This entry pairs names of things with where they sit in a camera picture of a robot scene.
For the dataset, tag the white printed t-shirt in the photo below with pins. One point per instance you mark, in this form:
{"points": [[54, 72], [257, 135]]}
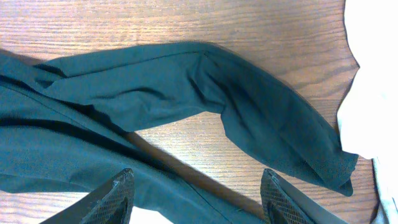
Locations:
{"points": [[367, 117]]}

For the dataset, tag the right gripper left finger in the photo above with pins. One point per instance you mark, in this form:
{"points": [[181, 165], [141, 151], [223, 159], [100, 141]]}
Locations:
{"points": [[111, 203]]}

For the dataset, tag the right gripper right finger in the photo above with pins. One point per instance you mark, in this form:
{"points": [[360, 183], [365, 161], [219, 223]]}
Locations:
{"points": [[285, 204]]}

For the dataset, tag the black pants red waistband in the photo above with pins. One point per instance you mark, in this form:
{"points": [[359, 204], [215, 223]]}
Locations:
{"points": [[63, 124]]}

